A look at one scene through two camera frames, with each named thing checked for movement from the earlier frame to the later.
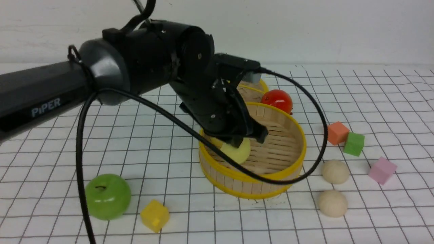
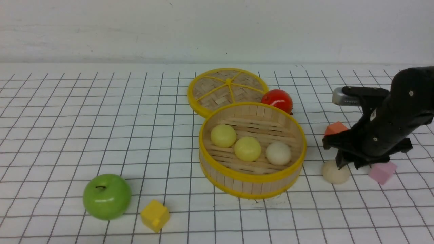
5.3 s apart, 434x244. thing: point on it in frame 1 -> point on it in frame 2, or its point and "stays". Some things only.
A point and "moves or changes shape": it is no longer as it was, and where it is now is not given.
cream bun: [333, 203] -> [278, 153]
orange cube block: [337, 133] stays
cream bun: [335, 171] stays
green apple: [107, 196] stays
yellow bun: [240, 154] moves or changes shape
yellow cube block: [155, 215] stays
